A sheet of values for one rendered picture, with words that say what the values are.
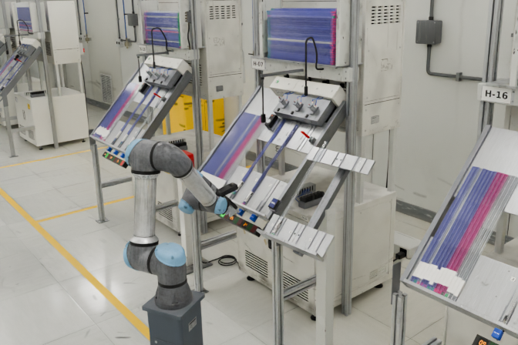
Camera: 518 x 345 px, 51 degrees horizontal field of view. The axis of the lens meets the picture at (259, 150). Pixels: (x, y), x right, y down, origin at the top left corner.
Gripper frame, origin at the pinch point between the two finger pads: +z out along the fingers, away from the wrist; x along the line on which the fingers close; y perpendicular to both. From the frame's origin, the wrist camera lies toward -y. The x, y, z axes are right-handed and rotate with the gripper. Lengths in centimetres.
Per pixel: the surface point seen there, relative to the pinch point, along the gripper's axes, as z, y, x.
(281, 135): 1.6, -46.6, -6.4
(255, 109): 2, -58, -39
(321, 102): -4, -67, 12
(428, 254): 0, -15, 101
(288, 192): 2.3, -18.5, 21.1
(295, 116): -4, -56, 1
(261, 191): 1.6, -14.0, 5.2
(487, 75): -13, -88, 94
